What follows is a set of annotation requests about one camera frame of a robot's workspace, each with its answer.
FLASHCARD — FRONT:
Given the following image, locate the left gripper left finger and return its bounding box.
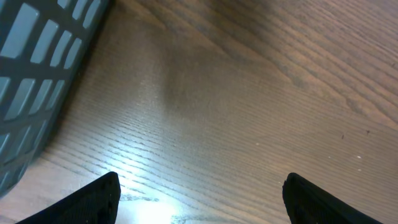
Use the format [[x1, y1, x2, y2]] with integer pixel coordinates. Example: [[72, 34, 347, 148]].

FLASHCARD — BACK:
[[18, 172, 121, 224]]

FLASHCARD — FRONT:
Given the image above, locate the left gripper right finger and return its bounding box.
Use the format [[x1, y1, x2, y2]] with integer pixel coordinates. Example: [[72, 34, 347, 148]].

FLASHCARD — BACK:
[[282, 172, 381, 224]]

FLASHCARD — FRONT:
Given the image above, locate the grey plastic laundry basket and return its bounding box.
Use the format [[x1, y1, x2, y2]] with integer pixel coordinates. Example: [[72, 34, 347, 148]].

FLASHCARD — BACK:
[[1, 0, 111, 195]]

